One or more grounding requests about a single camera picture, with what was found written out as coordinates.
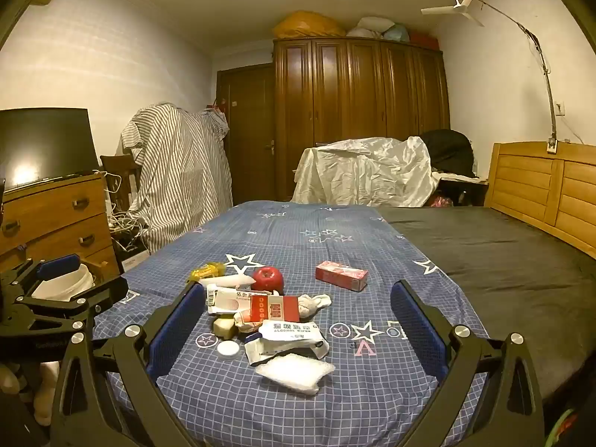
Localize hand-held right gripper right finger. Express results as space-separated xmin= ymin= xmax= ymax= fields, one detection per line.
xmin=390 ymin=279 xmax=545 ymax=447

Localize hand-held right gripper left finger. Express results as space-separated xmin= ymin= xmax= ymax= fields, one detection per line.
xmin=49 ymin=282 xmax=208 ymax=447

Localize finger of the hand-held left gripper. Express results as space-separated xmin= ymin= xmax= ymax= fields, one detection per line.
xmin=14 ymin=276 xmax=130 ymax=331
xmin=0 ymin=254 xmax=83 ymax=299

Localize white plastic bucket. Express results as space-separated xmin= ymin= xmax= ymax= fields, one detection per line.
xmin=32 ymin=263 xmax=96 ymax=302

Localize beige block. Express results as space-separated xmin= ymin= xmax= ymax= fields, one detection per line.
xmin=213 ymin=317 xmax=238 ymax=340

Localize white round lid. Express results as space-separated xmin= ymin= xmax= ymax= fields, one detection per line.
xmin=216 ymin=340 xmax=243 ymax=361

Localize wrappers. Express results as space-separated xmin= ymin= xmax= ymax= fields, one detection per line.
xmin=206 ymin=285 xmax=257 ymax=316

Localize white red wrapper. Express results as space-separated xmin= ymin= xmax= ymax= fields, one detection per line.
xmin=233 ymin=312 xmax=266 ymax=333

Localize white paper tube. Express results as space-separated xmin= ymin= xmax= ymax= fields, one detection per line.
xmin=200 ymin=274 xmax=256 ymax=292

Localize white tissue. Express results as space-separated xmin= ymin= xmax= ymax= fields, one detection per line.
xmin=298 ymin=293 xmax=333 ymax=320

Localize red and white box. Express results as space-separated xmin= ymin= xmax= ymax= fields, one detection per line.
xmin=250 ymin=294 xmax=301 ymax=326

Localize white wipes packet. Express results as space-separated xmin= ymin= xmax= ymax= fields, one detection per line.
xmin=258 ymin=319 xmax=324 ymax=343

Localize clear bubble wrap bag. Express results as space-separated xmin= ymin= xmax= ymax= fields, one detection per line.
xmin=254 ymin=353 xmax=336 ymax=396

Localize black and white carton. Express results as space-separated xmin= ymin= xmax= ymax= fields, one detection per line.
xmin=114 ymin=237 xmax=150 ymax=273

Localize wooden dresser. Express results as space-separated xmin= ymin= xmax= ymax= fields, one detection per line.
xmin=0 ymin=172 xmax=121 ymax=285

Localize yellow wrapper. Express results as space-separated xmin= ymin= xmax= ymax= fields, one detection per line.
xmin=187 ymin=263 xmax=226 ymax=284

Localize pink box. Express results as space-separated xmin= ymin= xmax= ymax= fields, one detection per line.
xmin=315 ymin=261 xmax=370 ymax=292

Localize dark grey bed sheet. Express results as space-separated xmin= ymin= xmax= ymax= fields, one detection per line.
xmin=379 ymin=205 xmax=596 ymax=401

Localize red apple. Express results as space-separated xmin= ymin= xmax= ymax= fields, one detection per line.
xmin=251 ymin=265 xmax=285 ymax=295

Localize dark wooden chair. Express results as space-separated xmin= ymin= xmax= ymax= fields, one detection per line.
xmin=100 ymin=153 xmax=140 ymax=210

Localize black monitor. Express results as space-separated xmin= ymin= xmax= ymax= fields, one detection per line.
xmin=0 ymin=108 xmax=101 ymax=194

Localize striped grey cloth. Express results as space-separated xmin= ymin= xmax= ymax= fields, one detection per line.
xmin=120 ymin=101 xmax=234 ymax=252

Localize blue star printed blanket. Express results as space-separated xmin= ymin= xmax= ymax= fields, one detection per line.
xmin=91 ymin=200 xmax=489 ymax=447

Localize white crinkled cover cloth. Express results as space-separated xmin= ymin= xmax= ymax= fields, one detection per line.
xmin=292 ymin=136 xmax=441 ymax=208

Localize black clothes pile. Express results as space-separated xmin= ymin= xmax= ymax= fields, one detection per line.
xmin=421 ymin=129 xmax=476 ymax=178

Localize wooden headboard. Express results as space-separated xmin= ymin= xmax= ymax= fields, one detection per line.
xmin=484 ymin=142 xmax=596 ymax=261

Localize brown wooden door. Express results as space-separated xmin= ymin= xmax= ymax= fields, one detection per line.
xmin=216 ymin=64 xmax=275 ymax=206

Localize brown wooden wardrobe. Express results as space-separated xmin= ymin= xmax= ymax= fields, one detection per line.
xmin=272 ymin=37 xmax=451 ymax=203

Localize red storage box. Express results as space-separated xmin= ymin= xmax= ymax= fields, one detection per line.
xmin=410 ymin=32 xmax=441 ymax=51

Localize white pillow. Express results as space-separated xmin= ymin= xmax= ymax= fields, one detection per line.
xmin=347 ymin=16 xmax=396 ymax=39

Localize curved metal pole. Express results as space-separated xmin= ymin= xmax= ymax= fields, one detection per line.
xmin=433 ymin=0 xmax=559 ymax=152

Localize orange bag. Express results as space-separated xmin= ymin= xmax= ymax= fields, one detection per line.
xmin=272 ymin=12 xmax=348 ymax=39

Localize white ceiling fan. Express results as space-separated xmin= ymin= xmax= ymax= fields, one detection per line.
xmin=420 ymin=0 xmax=485 ymax=28

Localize tangle of white cables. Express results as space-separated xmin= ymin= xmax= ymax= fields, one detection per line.
xmin=105 ymin=170 xmax=150 ymax=243

